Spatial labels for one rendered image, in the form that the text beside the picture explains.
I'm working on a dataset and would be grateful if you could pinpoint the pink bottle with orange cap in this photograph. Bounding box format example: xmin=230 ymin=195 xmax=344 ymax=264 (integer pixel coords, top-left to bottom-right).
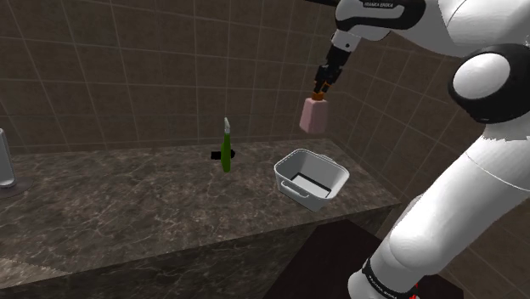
xmin=298 ymin=91 xmax=330 ymax=135

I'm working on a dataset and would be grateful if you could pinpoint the white flat card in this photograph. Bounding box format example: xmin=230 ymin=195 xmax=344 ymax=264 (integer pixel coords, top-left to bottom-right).
xmin=290 ymin=172 xmax=333 ymax=198

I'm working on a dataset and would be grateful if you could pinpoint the white plastic bin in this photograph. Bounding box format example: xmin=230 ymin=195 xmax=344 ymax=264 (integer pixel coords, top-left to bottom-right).
xmin=273 ymin=148 xmax=351 ymax=213

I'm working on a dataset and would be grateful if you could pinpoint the green bottle with white tip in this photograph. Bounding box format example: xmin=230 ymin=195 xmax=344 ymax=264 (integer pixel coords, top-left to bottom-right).
xmin=220 ymin=116 xmax=233 ymax=173

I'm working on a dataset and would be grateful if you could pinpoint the grey faucet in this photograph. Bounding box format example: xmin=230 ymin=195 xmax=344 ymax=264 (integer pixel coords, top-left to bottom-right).
xmin=0 ymin=127 xmax=34 ymax=199

